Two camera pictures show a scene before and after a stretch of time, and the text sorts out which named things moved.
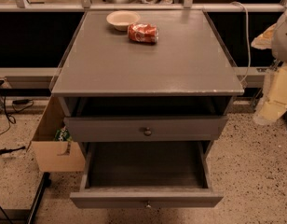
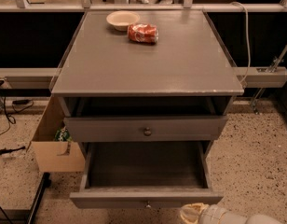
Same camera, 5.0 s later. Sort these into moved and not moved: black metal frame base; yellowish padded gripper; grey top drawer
Moved: yellowish padded gripper
Not moved: grey top drawer; black metal frame base
